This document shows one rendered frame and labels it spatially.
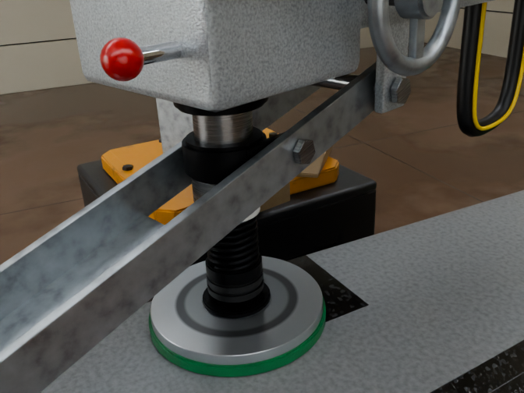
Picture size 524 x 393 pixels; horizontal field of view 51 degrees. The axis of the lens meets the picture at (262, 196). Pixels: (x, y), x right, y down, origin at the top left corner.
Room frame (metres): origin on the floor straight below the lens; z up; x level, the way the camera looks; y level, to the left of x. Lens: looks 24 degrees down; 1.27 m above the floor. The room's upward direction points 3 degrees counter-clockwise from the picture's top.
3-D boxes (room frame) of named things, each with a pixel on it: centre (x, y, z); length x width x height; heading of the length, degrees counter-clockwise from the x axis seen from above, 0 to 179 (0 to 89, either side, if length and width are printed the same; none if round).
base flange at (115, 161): (1.36, 0.12, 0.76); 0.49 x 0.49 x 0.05; 29
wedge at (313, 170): (1.29, -0.11, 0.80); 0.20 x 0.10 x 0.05; 163
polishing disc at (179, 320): (0.57, 0.04, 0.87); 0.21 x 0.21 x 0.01
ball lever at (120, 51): (0.43, 0.08, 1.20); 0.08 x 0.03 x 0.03; 133
